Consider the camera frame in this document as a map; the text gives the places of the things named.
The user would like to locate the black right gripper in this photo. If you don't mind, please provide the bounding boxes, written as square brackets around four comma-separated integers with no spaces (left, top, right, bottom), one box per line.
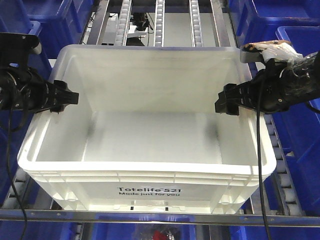
[214,51,320,116]

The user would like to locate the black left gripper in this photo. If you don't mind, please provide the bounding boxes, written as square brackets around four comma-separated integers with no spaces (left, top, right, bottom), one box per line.
[0,66,79,113]

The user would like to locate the white plastic Totelife tote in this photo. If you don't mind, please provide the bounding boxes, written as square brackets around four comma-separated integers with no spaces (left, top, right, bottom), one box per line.
[17,44,276,214]

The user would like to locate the blue bin left near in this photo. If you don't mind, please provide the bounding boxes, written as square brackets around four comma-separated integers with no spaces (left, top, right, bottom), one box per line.
[0,21,52,205]

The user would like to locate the blue bin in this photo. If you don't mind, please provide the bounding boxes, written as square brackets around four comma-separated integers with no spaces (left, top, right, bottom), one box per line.
[0,21,52,205]
[0,0,94,59]
[228,0,320,56]
[272,26,320,216]

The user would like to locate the blue bin left far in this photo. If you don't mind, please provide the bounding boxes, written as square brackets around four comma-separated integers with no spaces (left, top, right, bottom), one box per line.
[0,0,94,59]

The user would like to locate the blue bin right near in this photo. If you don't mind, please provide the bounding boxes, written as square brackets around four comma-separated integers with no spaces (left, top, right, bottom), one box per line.
[272,26,320,216]

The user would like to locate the blue bin right far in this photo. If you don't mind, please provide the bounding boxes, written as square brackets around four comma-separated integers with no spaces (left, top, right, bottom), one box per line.
[228,0,320,56]

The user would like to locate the black device behind shelf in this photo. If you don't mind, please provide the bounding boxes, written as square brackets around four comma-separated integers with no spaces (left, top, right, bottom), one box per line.
[126,12,154,47]

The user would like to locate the red object in lower bin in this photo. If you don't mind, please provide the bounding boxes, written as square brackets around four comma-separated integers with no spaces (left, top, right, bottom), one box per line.
[152,230,175,240]

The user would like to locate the blue bin lower shelf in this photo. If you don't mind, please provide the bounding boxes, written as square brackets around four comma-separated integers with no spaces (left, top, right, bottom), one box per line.
[90,223,197,240]

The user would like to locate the far right roller track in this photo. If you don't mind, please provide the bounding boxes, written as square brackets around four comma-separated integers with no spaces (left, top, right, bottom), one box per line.
[188,0,203,47]

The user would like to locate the roller track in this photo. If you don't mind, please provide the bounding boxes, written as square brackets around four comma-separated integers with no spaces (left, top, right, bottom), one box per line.
[1,167,30,210]
[249,114,306,217]
[153,0,165,47]
[114,0,133,47]
[188,0,203,47]

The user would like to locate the far left roller track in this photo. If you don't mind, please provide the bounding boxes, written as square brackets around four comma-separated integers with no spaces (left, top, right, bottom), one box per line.
[114,0,133,47]

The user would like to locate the left side roller track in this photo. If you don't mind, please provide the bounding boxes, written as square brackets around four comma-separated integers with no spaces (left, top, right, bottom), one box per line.
[1,167,30,210]

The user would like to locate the far middle roller track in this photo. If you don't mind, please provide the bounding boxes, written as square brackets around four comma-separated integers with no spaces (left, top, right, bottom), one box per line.
[153,0,165,47]

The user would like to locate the right side roller track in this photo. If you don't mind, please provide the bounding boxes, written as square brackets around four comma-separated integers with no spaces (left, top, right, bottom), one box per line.
[249,114,306,217]

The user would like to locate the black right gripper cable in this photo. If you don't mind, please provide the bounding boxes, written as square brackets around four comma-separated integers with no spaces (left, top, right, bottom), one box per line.
[256,62,273,240]

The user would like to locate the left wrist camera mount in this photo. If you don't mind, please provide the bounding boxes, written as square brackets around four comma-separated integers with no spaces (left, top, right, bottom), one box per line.
[0,32,42,71]

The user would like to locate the metal shelf front rail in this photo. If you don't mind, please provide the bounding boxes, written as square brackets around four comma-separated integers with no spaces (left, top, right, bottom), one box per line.
[0,209,320,228]

